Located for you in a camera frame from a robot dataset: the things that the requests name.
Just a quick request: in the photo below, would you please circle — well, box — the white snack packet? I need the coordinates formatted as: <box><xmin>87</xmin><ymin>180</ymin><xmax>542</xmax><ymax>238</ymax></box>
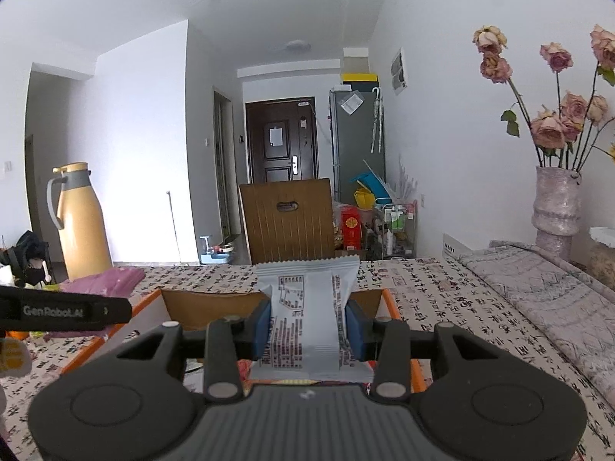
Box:
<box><xmin>250</xmin><ymin>256</ymin><xmax>373</xmax><ymax>383</ymax></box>

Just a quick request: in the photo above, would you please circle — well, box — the red orange cardboard box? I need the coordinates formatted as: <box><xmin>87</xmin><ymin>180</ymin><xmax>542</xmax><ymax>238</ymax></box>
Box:
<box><xmin>60</xmin><ymin>288</ymin><xmax>427</xmax><ymax>392</ymax></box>

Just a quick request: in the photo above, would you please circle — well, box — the calligraphy print tablecloth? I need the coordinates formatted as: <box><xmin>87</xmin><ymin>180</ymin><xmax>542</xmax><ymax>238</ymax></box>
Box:
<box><xmin>1</xmin><ymin>258</ymin><xmax>614</xmax><ymax>460</ymax></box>

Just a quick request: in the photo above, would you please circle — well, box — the yellow thermos jug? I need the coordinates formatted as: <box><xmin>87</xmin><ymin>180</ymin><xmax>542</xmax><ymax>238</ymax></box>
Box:
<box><xmin>46</xmin><ymin>161</ymin><xmax>113</xmax><ymax>281</ymax></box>

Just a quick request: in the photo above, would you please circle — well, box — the pink plastic bag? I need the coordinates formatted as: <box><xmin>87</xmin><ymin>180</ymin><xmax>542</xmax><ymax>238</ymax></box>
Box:
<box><xmin>45</xmin><ymin>266</ymin><xmax>146</xmax><ymax>340</ymax></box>

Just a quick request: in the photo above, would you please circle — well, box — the metal trolley with bottles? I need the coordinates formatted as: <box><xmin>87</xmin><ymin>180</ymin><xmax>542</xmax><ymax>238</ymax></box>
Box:
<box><xmin>372</xmin><ymin>201</ymin><xmax>417</xmax><ymax>259</ymax></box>

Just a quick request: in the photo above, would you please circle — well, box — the red gift box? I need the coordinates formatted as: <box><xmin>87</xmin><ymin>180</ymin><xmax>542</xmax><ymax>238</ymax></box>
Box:
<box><xmin>340</xmin><ymin>205</ymin><xmax>362</xmax><ymax>250</ymax></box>

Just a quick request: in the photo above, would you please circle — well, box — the folded grey patterned cloth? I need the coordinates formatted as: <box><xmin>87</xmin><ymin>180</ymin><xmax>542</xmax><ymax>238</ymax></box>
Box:
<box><xmin>458</xmin><ymin>240</ymin><xmax>614</xmax><ymax>404</ymax></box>

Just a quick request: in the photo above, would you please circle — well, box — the dark brown entrance door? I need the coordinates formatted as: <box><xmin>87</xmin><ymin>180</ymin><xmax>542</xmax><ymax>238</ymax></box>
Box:
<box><xmin>245</xmin><ymin>98</ymin><xmax>318</xmax><ymax>183</ymax></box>

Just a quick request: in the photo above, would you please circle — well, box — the pink textured vase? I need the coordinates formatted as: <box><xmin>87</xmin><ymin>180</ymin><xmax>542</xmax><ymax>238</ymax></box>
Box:
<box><xmin>532</xmin><ymin>167</ymin><xmax>582</xmax><ymax>261</ymax></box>

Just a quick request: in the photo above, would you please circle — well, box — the grey refrigerator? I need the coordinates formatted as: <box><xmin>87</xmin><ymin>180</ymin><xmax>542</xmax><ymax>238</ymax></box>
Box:
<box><xmin>329</xmin><ymin>81</ymin><xmax>386</xmax><ymax>204</ymax></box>

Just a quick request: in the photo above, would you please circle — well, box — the yellow box on refrigerator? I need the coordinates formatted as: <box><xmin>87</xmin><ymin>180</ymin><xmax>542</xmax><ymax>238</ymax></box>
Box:
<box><xmin>341</xmin><ymin>73</ymin><xmax>378</xmax><ymax>83</ymax></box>

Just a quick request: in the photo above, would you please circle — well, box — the dried pink rose bouquet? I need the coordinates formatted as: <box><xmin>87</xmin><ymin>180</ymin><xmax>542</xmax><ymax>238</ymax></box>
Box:
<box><xmin>472</xmin><ymin>25</ymin><xmax>614</xmax><ymax>173</ymax></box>

